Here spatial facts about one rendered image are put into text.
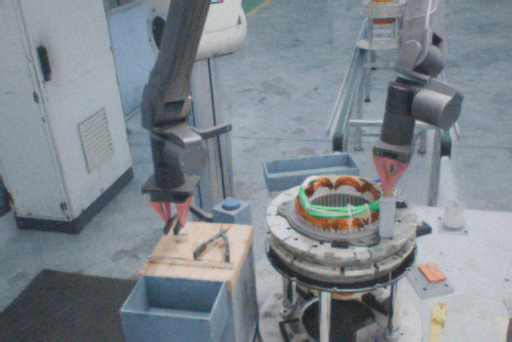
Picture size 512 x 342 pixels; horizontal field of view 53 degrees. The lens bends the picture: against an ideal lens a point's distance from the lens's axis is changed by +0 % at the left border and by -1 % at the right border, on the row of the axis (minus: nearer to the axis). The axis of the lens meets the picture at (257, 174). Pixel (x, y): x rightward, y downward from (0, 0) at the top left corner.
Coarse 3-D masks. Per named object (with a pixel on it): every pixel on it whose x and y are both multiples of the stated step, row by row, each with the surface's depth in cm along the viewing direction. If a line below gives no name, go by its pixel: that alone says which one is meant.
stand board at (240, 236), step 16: (192, 224) 117; (208, 224) 117; (224, 224) 116; (160, 240) 112; (192, 240) 111; (240, 240) 110; (160, 256) 107; (176, 256) 106; (192, 256) 106; (208, 256) 106; (224, 256) 105; (240, 256) 105; (144, 272) 102; (160, 272) 102; (176, 272) 101; (192, 272) 101; (208, 272) 101; (224, 272) 101
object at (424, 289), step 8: (416, 264) 143; (424, 264) 143; (408, 272) 140; (416, 272) 140; (408, 280) 139; (416, 280) 137; (424, 280) 136; (416, 288) 135; (424, 288) 134; (432, 288) 133; (440, 288) 133; (448, 288) 133; (424, 296) 132; (432, 296) 133
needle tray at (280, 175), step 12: (312, 156) 147; (324, 156) 147; (336, 156) 147; (348, 156) 147; (264, 168) 143; (276, 168) 147; (288, 168) 147; (300, 168) 148; (312, 168) 148; (324, 168) 148; (336, 168) 148; (348, 168) 148; (276, 180) 137; (288, 180) 137; (300, 180) 138
